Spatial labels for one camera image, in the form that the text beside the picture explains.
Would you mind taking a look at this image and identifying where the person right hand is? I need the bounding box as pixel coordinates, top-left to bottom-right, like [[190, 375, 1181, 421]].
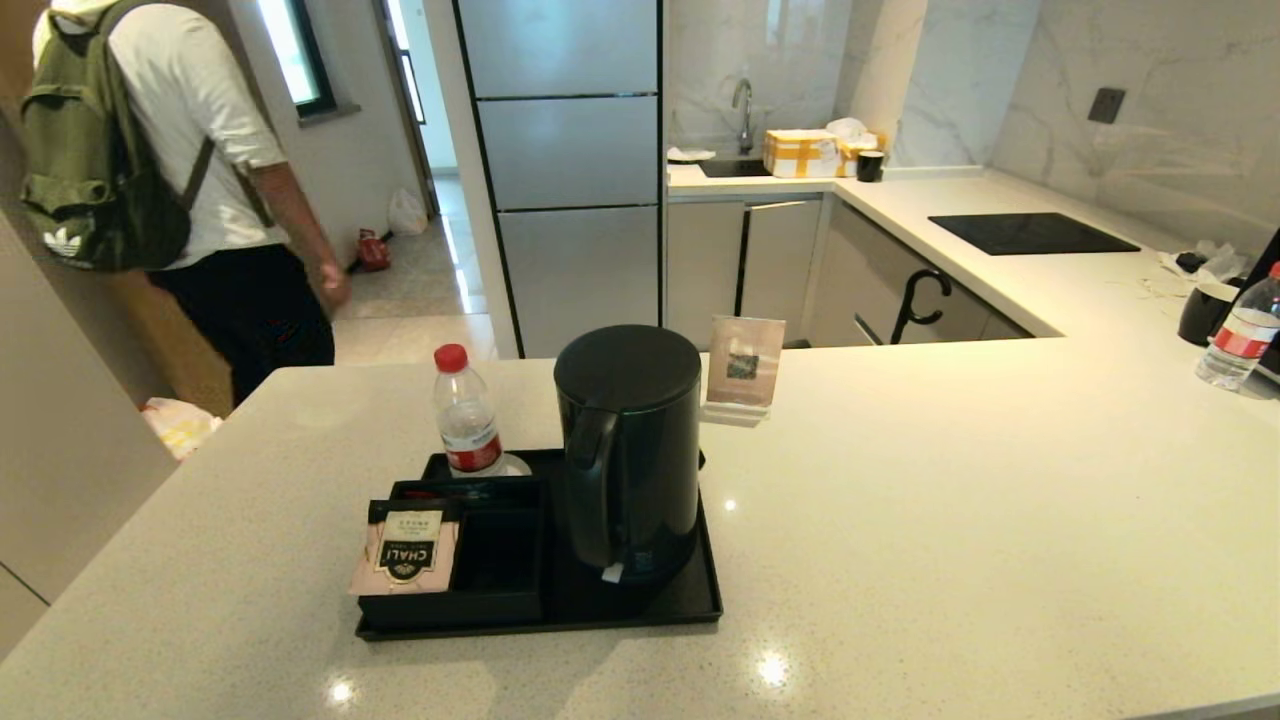
[[316, 260, 354, 321]]

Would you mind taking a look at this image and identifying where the pink and black tea sachet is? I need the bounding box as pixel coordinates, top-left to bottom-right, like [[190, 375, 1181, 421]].
[[348, 498, 463, 598]]

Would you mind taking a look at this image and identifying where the black electric kettle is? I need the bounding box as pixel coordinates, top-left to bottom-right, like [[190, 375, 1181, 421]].
[[553, 324, 703, 583]]

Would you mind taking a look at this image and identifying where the person right forearm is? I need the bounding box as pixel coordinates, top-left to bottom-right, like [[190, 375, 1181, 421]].
[[248, 160, 341, 273]]

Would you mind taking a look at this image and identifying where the red-capped water bottle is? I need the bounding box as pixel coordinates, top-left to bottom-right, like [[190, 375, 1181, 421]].
[[432, 344, 505, 479]]

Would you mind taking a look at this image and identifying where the person in white shirt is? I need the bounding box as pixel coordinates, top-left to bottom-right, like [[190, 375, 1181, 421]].
[[30, 0, 337, 406]]

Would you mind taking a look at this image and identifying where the wooden door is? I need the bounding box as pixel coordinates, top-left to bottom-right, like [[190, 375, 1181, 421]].
[[0, 0, 336, 419]]

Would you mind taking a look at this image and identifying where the white and yellow plastic bag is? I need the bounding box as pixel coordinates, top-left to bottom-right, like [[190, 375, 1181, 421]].
[[140, 398, 223, 463]]

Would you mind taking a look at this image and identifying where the black framed window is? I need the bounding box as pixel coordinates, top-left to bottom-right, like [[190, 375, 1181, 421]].
[[255, 0, 336, 119]]

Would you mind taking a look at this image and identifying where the silver refrigerator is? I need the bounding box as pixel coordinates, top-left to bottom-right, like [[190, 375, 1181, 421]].
[[452, 0, 666, 359]]

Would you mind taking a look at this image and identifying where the green backpack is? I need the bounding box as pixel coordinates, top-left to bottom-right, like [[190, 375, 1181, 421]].
[[18, 0, 276, 273]]

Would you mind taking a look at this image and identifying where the black compartment organizer box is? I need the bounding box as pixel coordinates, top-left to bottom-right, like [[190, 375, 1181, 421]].
[[358, 477, 549, 629]]

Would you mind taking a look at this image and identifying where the acrylic QR code sign stand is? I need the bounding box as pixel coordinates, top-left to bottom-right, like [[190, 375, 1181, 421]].
[[700, 316, 787, 429]]

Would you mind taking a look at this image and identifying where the black serving tray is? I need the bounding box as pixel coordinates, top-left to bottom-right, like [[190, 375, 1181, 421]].
[[355, 448, 724, 643]]

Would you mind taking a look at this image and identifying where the grey kitchen cabinet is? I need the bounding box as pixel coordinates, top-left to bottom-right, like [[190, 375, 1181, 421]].
[[667, 195, 1036, 349]]

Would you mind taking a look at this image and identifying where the chrome sink faucet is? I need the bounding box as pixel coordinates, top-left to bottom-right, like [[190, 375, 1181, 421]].
[[731, 78, 756, 156]]

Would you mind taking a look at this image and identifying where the cardboard box with yellow tape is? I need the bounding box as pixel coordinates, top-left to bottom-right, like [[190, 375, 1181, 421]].
[[763, 129, 841, 180]]

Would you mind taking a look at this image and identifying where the small yellow taped box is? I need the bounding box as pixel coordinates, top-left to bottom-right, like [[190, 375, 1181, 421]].
[[838, 135, 889, 179]]

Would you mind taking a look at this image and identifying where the black induction cooktop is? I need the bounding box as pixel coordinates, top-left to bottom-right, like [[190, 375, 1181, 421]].
[[928, 213, 1142, 257]]

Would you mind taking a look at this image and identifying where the black mug white inside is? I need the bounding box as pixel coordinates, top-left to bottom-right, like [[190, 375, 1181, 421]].
[[1178, 282, 1243, 348]]

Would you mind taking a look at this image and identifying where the crumpled clear plastic wrap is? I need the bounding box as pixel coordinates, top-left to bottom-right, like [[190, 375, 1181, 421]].
[[1160, 240, 1249, 286]]

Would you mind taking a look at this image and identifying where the black curved hook handle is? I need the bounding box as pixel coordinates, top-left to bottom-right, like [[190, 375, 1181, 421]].
[[890, 269, 953, 346]]

